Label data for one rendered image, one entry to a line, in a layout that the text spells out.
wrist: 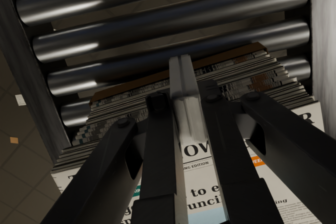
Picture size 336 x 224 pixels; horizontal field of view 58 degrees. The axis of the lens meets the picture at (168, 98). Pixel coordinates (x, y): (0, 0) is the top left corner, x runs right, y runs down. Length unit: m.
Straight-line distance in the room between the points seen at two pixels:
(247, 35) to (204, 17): 0.08
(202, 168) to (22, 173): 1.54
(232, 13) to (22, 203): 1.66
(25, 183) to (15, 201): 0.15
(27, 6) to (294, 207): 0.46
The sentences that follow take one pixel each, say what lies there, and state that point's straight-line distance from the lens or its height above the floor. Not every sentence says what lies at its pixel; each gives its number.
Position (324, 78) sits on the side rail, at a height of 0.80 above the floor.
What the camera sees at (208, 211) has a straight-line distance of 0.36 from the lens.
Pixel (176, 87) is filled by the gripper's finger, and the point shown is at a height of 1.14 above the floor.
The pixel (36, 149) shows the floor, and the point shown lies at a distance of 1.68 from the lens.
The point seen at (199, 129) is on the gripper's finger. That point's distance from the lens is 0.16.
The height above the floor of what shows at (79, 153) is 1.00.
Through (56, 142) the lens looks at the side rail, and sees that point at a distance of 0.61.
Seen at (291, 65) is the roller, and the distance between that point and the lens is 0.56.
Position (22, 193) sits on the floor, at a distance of 1.89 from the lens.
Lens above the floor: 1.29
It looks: 66 degrees down
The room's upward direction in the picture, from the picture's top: 179 degrees clockwise
